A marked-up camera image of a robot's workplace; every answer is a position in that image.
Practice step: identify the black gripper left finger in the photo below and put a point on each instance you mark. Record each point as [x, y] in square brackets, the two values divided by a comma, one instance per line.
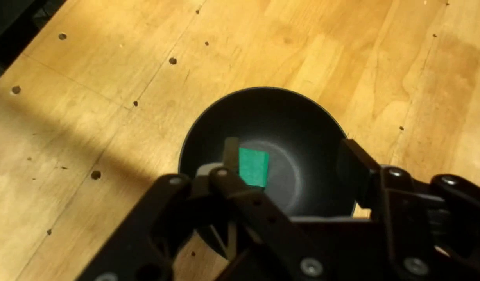
[208, 224]

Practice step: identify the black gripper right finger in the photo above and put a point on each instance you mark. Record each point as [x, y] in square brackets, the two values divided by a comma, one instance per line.
[405, 208]

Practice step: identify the black bowl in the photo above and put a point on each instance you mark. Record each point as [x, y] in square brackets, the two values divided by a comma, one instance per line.
[291, 135]

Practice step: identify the green block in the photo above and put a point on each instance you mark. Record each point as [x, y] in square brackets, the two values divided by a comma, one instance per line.
[253, 166]

